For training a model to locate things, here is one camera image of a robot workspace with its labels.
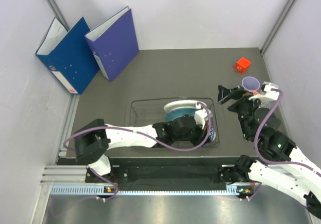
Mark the lilac plastic cup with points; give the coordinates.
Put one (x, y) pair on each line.
(250, 83)

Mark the white plate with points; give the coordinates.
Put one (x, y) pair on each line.
(178, 104)

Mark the red cube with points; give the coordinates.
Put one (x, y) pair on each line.
(242, 65)

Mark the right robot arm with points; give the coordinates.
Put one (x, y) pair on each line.
(281, 165)

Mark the teal plate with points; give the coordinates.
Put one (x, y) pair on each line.
(177, 113)

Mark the clear drinking glass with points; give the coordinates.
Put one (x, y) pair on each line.
(266, 104)

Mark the pink plastic cup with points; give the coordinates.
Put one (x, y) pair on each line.
(253, 93)

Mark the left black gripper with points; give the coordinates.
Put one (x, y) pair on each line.
(201, 136)

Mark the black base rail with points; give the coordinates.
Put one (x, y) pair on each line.
(125, 171)

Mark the blue ring binder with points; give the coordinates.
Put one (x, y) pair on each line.
(68, 56)

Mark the grey cable duct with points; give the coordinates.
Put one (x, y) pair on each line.
(108, 191)

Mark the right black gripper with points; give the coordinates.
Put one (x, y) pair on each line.
(224, 94)

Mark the black wire dish rack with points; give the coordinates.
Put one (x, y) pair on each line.
(149, 111)

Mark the blue patterned bowl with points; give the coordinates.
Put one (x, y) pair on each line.
(211, 142)

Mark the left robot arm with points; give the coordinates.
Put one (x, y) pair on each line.
(94, 139)

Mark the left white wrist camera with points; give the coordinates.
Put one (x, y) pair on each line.
(202, 114)

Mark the purple ring binder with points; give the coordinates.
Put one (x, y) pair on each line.
(114, 43)

